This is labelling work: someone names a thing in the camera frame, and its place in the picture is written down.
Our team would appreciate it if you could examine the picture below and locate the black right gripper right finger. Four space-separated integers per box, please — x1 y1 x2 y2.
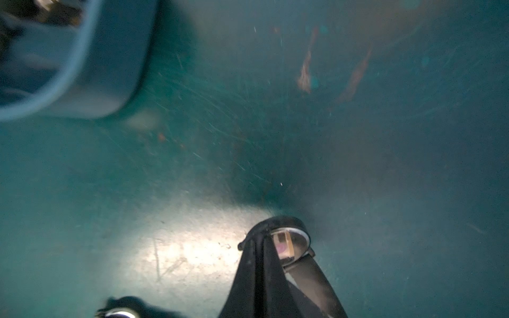
262 237 303 318

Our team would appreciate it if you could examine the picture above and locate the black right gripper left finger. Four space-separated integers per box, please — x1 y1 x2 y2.
220 235 266 318

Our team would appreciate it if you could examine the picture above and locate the small black watch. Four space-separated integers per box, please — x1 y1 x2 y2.
94 296 182 318

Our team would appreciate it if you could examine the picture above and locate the blue plastic storage box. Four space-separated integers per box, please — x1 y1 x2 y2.
1 1 159 122

